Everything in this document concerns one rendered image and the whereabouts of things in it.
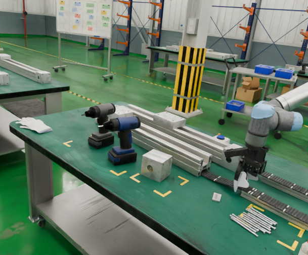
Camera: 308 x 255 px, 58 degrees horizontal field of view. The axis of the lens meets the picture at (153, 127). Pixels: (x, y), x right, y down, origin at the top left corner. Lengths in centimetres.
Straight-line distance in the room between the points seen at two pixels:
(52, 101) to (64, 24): 471
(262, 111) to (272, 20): 825
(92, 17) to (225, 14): 465
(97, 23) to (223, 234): 619
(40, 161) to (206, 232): 121
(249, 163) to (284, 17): 815
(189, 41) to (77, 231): 363
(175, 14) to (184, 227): 1021
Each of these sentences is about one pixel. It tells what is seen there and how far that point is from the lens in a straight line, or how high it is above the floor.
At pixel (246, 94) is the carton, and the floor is 14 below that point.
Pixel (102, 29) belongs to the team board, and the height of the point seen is 114.
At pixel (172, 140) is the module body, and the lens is 142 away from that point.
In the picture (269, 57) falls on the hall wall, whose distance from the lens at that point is 920.
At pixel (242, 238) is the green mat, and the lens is 102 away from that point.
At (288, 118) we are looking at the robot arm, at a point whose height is 113.
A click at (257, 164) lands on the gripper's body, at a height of 95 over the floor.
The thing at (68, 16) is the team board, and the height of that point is 132.
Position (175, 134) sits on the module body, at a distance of 155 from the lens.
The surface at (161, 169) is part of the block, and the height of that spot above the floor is 85.
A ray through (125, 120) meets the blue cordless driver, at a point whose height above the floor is 99.
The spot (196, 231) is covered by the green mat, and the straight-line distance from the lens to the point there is 99.
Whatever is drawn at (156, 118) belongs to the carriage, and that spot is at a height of 89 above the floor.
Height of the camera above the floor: 141
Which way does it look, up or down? 21 degrees down
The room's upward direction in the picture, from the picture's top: 6 degrees clockwise
